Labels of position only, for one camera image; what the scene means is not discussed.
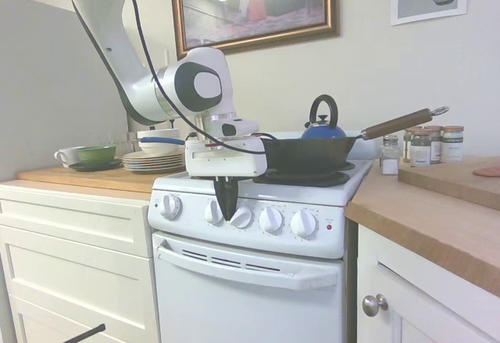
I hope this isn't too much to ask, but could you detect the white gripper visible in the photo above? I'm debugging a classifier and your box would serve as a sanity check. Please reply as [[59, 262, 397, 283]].
[[184, 136, 270, 222]]

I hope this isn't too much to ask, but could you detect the white burner knob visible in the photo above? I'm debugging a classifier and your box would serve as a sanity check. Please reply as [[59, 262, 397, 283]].
[[229, 204, 254, 230], [289, 209, 318, 239], [259, 205, 285, 236], [203, 200, 227, 227]]

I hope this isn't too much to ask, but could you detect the white electric stove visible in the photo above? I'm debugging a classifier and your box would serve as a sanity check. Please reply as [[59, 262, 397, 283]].
[[147, 130, 378, 343]]

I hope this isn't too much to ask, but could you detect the large white oven knob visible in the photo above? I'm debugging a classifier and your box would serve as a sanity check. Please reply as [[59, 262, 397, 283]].
[[158, 193, 184, 221]]

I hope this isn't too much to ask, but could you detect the cream dinner plate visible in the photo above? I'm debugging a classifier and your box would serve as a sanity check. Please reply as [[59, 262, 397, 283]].
[[123, 151, 184, 158], [123, 159, 185, 166], [123, 163, 185, 170], [123, 157, 185, 164], [124, 165, 184, 173], [123, 154, 185, 161]]

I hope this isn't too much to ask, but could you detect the white bowl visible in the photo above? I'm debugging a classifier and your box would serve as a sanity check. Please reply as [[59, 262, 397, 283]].
[[137, 128, 181, 143], [139, 139, 185, 155]]

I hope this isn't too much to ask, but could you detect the white oven door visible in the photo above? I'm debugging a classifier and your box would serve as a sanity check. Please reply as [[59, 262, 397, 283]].
[[151, 230, 347, 343]]

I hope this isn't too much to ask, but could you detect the brown wooden counter board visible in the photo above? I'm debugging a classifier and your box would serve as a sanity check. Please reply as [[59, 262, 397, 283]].
[[17, 162, 196, 195]]

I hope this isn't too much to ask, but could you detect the dark saucer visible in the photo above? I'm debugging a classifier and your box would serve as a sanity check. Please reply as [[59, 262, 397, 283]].
[[69, 158, 124, 173]]

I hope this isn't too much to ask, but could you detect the green bowl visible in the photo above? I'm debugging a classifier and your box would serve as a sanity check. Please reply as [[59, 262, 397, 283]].
[[75, 145, 118, 163]]

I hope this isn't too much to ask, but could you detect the white drawer cabinet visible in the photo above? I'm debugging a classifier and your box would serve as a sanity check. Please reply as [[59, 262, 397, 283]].
[[0, 184, 162, 343]]

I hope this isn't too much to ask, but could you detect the glass salt shaker silver lid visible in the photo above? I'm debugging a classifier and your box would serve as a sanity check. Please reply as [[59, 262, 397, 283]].
[[380, 134, 401, 176]]

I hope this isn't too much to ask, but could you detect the white cup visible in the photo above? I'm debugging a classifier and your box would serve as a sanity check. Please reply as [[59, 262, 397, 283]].
[[53, 146, 85, 169]]

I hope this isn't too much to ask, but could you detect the silver round cabinet knob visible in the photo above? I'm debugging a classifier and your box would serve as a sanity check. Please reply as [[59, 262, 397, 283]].
[[362, 293, 389, 318]]

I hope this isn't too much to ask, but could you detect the gold framed painting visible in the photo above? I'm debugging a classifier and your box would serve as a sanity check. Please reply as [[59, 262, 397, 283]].
[[168, 0, 341, 55]]

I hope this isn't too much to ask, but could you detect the thin black rod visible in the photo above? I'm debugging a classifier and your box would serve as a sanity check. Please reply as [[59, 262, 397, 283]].
[[62, 323, 107, 343]]

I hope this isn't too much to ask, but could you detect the light wooden cutting board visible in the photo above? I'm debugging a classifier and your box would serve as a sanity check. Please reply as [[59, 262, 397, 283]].
[[397, 156, 500, 211]]

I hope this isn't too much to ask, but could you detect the white cabinet with round knob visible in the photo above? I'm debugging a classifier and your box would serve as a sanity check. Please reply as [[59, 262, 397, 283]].
[[355, 223, 500, 343]]

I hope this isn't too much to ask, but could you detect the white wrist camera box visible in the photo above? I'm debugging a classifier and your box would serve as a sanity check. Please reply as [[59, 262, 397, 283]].
[[205, 118, 261, 140]]

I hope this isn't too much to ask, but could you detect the steel saucepan blue handle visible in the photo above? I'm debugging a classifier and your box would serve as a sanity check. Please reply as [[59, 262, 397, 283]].
[[136, 134, 187, 147]]

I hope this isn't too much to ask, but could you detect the black wok wooden handle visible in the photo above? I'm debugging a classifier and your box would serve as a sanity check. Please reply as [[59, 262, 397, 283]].
[[260, 106, 450, 175]]

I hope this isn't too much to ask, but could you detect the blue kettle black handle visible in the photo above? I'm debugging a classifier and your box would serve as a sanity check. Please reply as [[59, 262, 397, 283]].
[[300, 94, 348, 140]]

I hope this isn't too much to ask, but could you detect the black cable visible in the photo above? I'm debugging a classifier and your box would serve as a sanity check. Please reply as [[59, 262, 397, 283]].
[[114, 0, 279, 155]]

